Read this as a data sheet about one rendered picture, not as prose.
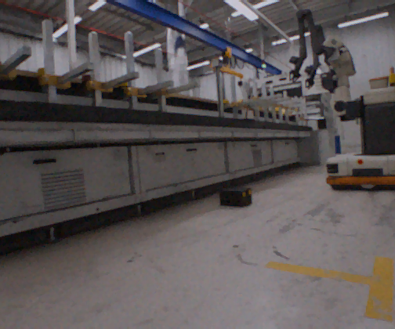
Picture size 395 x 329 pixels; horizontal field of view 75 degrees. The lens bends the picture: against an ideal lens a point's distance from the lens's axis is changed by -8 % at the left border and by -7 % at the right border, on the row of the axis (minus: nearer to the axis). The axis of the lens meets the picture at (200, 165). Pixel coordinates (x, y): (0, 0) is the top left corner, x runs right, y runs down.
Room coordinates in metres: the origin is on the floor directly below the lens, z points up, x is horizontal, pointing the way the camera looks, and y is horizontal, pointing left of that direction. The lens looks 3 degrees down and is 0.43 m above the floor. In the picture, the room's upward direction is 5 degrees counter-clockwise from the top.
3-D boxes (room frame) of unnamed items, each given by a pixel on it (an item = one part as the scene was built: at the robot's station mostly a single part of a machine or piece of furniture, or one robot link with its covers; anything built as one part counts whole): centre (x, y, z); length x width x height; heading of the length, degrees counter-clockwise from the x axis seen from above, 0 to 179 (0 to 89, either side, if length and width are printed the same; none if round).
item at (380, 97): (2.28, -1.59, 0.59); 0.55 x 0.34 x 0.83; 143
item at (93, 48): (1.45, 0.52, 0.87); 0.04 x 0.04 x 0.48; 53
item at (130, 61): (1.65, 0.37, 0.94); 0.04 x 0.04 x 0.48; 53
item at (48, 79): (1.26, 0.65, 0.81); 0.14 x 0.06 x 0.05; 143
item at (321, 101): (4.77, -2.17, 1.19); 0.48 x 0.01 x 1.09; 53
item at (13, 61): (1.04, 0.74, 0.82); 0.43 x 0.03 x 0.04; 53
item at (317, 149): (5.49, -1.81, 0.95); 1.65 x 0.70 x 1.90; 53
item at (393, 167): (2.34, -1.51, 0.16); 0.67 x 0.64 x 0.25; 53
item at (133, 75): (1.44, 0.44, 0.81); 0.43 x 0.03 x 0.04; 53
